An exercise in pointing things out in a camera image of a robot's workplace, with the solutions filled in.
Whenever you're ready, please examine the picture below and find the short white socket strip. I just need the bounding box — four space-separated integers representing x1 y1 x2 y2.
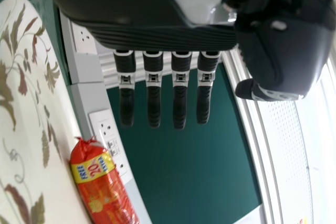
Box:
59 8 106 87

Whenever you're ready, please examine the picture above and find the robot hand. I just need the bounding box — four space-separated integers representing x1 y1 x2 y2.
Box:
39 0 336 130

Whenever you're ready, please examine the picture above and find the plate with brown leaf pattern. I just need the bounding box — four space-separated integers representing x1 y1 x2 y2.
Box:
0 0 91 224

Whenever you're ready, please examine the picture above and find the red biscuit packet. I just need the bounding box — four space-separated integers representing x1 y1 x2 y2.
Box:
69 136 140 224

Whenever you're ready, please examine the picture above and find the long white socket strip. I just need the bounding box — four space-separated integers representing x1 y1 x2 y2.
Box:
69 82 153 224

